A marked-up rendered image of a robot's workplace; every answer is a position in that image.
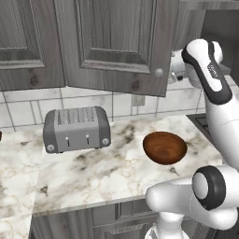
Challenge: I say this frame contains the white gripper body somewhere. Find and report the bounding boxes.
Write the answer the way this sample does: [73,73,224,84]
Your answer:
[169,49,190,84]

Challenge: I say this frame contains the grey wood cabinet door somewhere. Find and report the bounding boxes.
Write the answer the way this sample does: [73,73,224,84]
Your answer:
[172,0,206,51]
[53,0,180,98]
[0,0,66,91]

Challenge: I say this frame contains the brown wooden bowl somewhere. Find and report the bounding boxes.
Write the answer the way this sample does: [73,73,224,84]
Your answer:
[142,131,189,165]

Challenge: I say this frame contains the grey base cabinet door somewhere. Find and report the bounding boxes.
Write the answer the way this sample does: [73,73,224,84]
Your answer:
[30,208,94,239]

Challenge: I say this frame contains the dark range hood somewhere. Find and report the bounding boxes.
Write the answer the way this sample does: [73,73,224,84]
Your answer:
[200,8,239,77]

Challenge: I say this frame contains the black hob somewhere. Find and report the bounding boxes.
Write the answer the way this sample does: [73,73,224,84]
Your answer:
[186,113,217,138]

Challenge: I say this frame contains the grey four-slot toaster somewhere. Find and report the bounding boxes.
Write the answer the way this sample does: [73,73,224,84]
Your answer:
[42,105,112,154]

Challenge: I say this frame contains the grey drawer front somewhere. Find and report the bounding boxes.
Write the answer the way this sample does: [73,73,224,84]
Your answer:
[91,199,158,228]

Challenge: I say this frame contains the white wall outlet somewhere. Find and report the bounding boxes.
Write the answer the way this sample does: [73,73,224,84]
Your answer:
[132,94,147,107]

